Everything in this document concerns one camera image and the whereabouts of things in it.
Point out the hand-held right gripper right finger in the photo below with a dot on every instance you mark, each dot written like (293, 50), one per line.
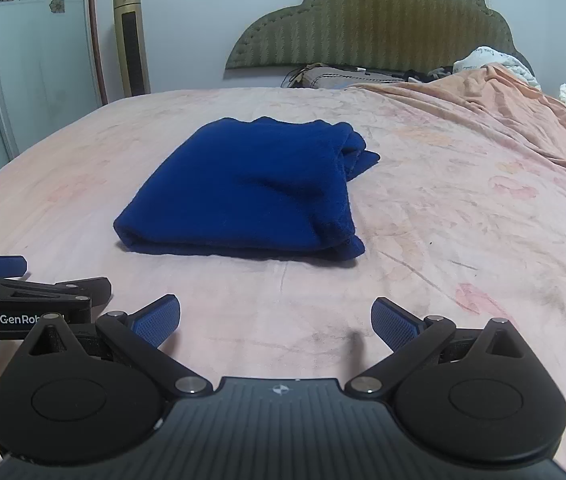
(393, 321)

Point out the white flowered wardrobe door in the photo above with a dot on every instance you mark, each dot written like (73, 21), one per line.
(28, 60)

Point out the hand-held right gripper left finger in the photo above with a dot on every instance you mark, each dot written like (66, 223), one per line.
(155, 321)

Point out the dark clothes pile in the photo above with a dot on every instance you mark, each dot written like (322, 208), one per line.
(428, 75)

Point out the gold tower fan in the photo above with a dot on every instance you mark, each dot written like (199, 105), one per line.
(132, 40)

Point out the olive green padded headboard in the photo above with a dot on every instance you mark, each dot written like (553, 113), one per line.
(373, 25)

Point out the brown pillow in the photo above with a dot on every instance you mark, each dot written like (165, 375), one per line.
(338, 79)

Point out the blue beaded sweater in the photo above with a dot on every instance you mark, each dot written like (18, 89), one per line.
(248, 190)

